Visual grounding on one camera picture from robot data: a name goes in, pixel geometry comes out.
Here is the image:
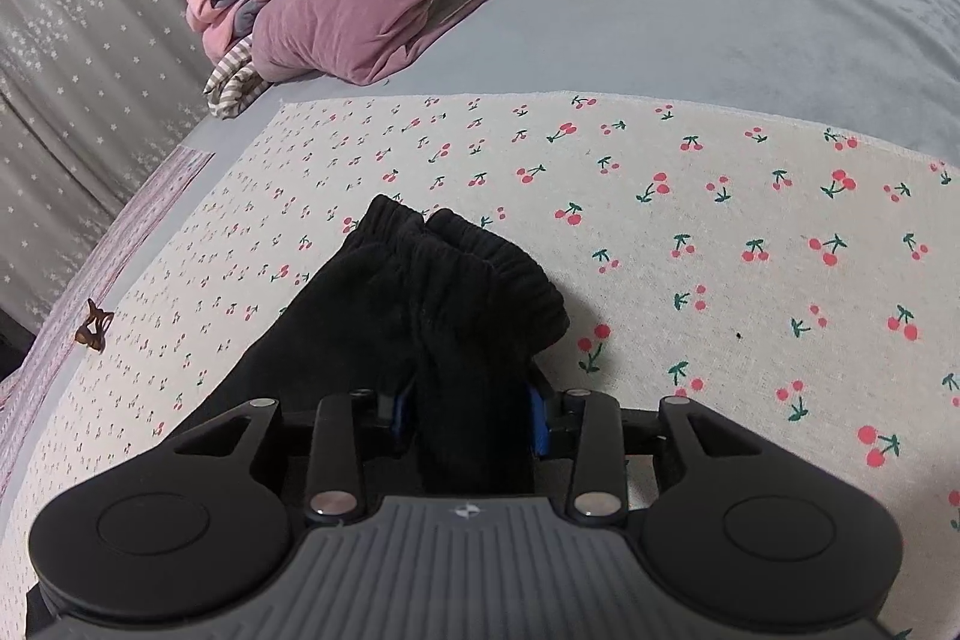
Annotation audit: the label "brown hair claw clip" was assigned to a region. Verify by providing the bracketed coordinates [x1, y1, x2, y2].
[75, 299, 115, 352]

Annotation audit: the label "black pants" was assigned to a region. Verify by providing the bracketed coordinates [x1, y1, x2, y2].
[161, 195, 569, 498]

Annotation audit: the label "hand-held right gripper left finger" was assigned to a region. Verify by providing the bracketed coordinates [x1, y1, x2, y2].
[174, 381, 415, 527]

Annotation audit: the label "cherry print bed sheet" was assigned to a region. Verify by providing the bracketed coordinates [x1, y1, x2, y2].
[0, 91, 960, 640]

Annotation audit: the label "pink striped blanket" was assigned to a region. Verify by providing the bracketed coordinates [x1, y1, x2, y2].
[0, 149, 216, 461]

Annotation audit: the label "grey bed sheet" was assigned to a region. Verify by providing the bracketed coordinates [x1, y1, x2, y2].
[0, 0, 960, 506]

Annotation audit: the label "grey star print curtain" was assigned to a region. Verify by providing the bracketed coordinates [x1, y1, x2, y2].
[0, 0, 212, 335]

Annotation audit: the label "pink fleece garment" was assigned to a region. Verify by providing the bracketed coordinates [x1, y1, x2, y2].
[184, 0, 252, 58]

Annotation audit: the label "striped folded cloth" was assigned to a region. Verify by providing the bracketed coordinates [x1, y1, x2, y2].
[204, 40, 265, 120]

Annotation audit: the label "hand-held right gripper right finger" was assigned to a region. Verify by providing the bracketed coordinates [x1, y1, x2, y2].
[527, 377, 755, 527]

